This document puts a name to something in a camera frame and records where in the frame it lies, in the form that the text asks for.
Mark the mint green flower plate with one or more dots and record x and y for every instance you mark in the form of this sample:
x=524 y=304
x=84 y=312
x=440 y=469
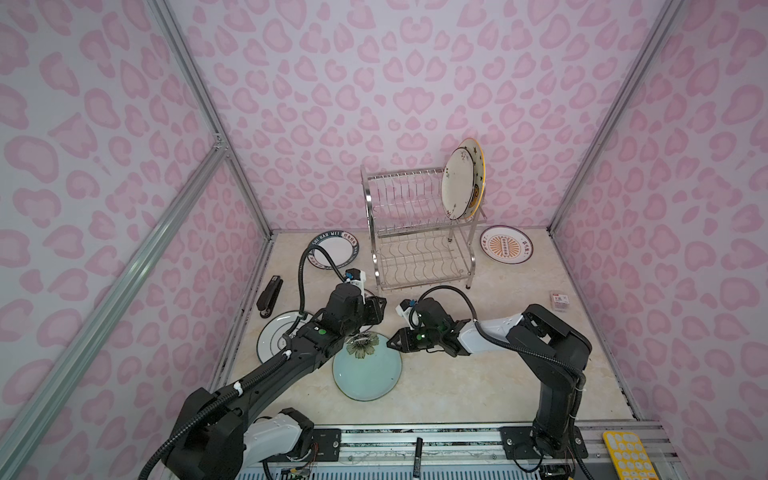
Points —
x=366 y=369

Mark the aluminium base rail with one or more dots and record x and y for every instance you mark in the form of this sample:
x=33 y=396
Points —
x=286 y=447

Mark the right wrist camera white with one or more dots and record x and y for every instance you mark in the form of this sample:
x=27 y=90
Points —
x=403 y=309

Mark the halloween cat star plate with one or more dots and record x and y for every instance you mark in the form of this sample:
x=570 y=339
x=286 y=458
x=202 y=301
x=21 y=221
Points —
x=479 y=176

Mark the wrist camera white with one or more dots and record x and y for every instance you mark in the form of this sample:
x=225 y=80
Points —
x=356 y=277
x=403 y=309

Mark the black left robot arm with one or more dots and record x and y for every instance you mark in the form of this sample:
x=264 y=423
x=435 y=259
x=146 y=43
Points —
x=208 y=438

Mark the black stapler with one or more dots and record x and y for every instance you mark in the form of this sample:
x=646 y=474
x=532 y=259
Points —
x=268 y=298

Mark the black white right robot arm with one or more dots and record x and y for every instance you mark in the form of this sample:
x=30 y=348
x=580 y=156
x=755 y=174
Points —
x=555 y=352

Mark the white plate black rings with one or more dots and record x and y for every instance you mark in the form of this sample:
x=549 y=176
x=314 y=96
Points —
x=276 y=336

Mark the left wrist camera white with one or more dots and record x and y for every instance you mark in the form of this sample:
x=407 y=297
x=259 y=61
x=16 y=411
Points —
x=356 y=277

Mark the orange sunburst plate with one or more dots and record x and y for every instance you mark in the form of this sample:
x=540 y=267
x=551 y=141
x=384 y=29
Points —
x=506 y=245

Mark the small pink box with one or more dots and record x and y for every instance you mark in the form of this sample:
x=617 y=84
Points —
x=560 y=301

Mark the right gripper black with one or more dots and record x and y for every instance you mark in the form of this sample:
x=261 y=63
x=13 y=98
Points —
x=405 y=342

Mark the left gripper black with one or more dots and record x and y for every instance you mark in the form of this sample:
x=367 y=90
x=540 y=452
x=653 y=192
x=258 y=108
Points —
x=375 y=311

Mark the black marker pen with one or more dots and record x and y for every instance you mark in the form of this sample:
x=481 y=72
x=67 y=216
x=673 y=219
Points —
x=417 y=463

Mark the white plate black text rim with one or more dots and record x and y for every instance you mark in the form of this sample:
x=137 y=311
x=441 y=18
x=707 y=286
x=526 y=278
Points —
x=342 y=246

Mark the silver two-tier dish rack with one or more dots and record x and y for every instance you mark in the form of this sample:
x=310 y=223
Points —
x=413 y=242

